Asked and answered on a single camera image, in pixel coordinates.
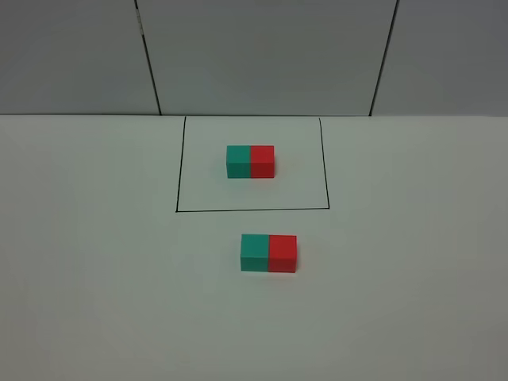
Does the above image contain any red template cube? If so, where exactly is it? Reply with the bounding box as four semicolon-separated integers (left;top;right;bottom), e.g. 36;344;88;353
250;145;275;179

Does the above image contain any green template cube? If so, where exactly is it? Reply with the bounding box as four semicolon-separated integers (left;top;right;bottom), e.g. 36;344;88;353
226;145;251;179

